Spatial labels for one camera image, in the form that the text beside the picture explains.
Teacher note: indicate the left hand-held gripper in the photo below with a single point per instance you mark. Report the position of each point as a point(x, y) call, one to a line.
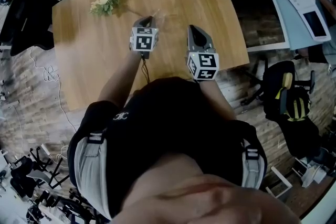
point(144, 40)

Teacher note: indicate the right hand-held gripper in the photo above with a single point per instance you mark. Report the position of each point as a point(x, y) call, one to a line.
point(207, 65)

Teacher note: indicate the clear glass vase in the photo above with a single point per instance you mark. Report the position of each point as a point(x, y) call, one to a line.
point(172, 22)

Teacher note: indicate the person's right forearm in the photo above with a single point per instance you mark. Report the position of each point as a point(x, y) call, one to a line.
point(216, 99)

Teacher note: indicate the person's left forearm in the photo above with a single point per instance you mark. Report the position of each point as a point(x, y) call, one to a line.
point(120, 78)

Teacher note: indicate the yellow and green flower bunch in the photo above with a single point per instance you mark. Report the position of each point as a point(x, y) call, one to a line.
point(105, 1)

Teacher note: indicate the person's black shirt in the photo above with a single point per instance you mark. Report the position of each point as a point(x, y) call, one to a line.
point(168, 123)

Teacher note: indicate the white table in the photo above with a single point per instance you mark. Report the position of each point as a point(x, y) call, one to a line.
point(281, 8)

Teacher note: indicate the yellow and black jacket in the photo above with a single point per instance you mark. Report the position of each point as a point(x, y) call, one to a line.
point(298, 110)

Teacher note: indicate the black mesh office chair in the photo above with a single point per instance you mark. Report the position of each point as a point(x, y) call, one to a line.
point(29, 21)

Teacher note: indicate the person's face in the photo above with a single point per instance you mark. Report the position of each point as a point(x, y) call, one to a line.
point(204, 204)

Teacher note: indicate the long white power strip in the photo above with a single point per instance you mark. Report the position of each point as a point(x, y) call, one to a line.
point(45, 149)

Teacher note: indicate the grey office chair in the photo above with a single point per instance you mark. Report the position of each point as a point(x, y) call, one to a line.
point(39, 174)

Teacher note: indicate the white metal frame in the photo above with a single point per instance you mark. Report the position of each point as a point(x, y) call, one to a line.
point(282, 178)

